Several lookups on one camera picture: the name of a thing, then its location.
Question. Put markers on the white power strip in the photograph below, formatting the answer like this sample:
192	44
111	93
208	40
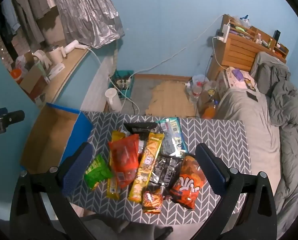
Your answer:
225	32

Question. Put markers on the green snack packet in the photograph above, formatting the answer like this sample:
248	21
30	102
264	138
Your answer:
97	172

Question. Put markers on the small orange snack packet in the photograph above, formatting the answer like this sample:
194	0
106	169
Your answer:
151	201

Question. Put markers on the grey chevron tablecloth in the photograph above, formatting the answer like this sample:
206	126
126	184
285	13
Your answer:
214	135

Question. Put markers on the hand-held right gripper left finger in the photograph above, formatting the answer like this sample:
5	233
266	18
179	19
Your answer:
75	172

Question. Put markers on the silver curtain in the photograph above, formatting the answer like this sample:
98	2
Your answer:
89	10

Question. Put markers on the grey hanging garment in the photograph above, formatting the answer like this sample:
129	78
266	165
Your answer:
31	7

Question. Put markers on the red snack bag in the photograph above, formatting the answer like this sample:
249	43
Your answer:
124	157

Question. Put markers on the curved wooden shelf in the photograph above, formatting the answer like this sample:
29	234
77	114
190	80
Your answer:
64	80

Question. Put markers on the orange chips bag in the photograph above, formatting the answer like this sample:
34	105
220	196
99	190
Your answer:
186	185

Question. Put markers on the long yellow-orange cracker packet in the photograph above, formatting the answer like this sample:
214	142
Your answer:
146	165

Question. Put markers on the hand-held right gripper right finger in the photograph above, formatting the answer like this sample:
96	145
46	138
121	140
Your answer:
212	170

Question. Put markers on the black chocolate packet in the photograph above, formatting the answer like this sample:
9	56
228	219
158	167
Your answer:
164	170

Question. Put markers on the silver cookie packet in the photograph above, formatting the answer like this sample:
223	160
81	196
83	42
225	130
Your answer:
171	145

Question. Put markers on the wooden headboard shelf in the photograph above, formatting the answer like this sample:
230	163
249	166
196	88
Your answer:
239	48

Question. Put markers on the white handheld steamer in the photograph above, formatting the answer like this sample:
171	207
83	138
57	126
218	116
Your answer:
72	45

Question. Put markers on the blue hanging garment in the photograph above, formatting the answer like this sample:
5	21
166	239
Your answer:
10	15

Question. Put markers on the thin yellow snack packet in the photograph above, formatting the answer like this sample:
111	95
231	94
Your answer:
113	187

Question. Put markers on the clear plastic bag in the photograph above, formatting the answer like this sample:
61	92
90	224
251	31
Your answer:
200	79

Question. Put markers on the flat white box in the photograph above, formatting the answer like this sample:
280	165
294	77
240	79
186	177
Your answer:
55	71

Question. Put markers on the grey duvet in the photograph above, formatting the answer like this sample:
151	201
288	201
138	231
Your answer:
289	110

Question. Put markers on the black snack packet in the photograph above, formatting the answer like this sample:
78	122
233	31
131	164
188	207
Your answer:
139	127

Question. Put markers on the white tape roll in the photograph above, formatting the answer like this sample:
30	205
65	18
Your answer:
41	57

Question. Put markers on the clear plastic bottle red label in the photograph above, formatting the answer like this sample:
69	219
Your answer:
195	92

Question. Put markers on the orange lidded jar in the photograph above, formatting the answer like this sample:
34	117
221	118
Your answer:
16	76

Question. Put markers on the orange soda bottle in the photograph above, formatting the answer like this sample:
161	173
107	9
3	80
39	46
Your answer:
209	111

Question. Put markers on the blue-sided cardboard box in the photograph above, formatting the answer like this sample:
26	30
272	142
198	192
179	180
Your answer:
51	135

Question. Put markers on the black phone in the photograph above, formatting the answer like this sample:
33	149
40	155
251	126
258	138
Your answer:
252	96

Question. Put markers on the teal snack packet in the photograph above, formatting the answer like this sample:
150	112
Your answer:
170	125

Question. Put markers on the brown cardboard box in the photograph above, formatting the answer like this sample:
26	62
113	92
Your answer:
32	82

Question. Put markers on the white cup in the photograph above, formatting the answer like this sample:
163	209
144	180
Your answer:
56	56

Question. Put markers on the tan floor mat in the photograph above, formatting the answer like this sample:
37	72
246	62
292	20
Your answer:
171	100

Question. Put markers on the grey bed sheet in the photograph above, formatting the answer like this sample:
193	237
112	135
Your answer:
249	130

